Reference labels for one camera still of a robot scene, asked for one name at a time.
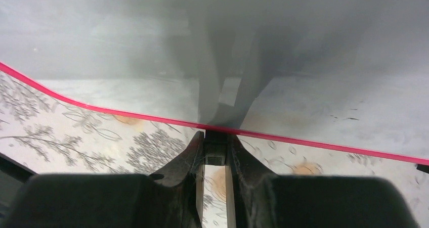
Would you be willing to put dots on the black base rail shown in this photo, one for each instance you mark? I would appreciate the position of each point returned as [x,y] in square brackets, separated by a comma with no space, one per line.
[13,176]

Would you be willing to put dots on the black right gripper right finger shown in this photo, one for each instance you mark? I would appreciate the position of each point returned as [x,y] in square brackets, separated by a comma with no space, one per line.
[250,196]

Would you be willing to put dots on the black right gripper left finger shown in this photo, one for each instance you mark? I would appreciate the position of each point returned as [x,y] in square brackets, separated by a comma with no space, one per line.
[175,192]

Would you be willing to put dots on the floral tablecloth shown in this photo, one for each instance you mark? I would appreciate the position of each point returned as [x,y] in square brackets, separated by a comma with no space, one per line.
[48,135]

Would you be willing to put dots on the pink framed whiteboard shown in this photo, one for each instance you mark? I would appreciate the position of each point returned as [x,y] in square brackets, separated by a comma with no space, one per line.
[349,75]

